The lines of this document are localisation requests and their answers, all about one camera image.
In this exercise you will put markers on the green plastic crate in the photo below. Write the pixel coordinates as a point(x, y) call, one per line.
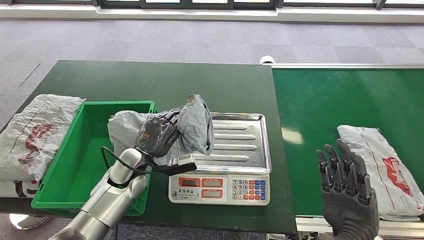
point(79, 149)

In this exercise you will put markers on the white mailer parcel red logo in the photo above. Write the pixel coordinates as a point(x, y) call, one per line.
point(374, 149)

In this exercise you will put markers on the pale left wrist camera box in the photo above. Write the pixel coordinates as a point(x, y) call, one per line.
point(187, 160)

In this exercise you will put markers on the grey plastic mailer parcel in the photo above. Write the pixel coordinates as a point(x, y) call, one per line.
point(195, 126)

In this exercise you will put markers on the electronic scale with steel pan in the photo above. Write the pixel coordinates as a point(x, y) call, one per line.
point(238, 139)

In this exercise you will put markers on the white window sill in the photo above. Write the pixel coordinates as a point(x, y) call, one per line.
point(198, 15)

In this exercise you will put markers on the chrome table base disc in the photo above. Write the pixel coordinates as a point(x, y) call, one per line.
point(26, 222)

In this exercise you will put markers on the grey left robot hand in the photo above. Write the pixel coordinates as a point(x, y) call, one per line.
point(157, 136)

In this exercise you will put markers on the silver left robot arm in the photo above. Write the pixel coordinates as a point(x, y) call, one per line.
point(106, 205)

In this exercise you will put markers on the black window frame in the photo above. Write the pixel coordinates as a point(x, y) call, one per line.
point(185, 5)

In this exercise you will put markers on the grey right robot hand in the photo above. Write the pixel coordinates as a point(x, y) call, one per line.
point(348, 205)

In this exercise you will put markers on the flat white parcel dark print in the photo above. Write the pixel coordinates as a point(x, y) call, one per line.
point(10, 190)

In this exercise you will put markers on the green conveyor belt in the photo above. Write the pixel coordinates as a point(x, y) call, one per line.
point(314, 99)

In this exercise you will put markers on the white conveyor roller cap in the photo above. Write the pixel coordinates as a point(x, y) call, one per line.
point(267, 60)

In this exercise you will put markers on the crumpled white parcel red print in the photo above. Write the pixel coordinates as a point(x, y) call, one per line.
point(39, 112)

